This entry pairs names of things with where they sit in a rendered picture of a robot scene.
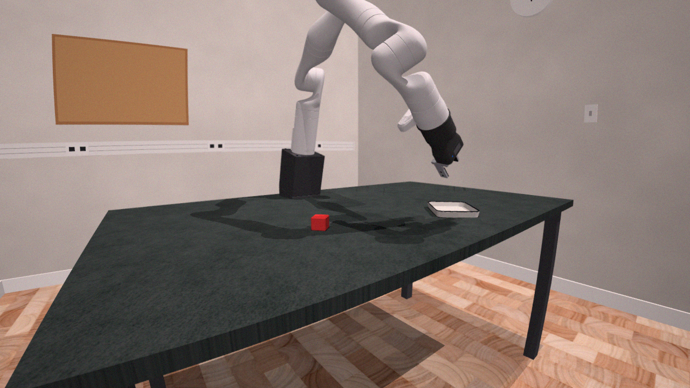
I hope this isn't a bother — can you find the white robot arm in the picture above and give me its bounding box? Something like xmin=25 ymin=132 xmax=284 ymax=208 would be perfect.
xmin=291 ymin=0 xmax=439 ymax=155

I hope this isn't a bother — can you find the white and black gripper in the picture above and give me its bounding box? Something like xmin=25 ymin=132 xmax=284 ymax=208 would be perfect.
xmin=397 ymin=95 xmax=464 ymax=178

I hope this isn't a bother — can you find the red block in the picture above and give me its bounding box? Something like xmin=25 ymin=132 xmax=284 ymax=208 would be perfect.
xmin=311 ymin=214 xmax=329 ymax=231

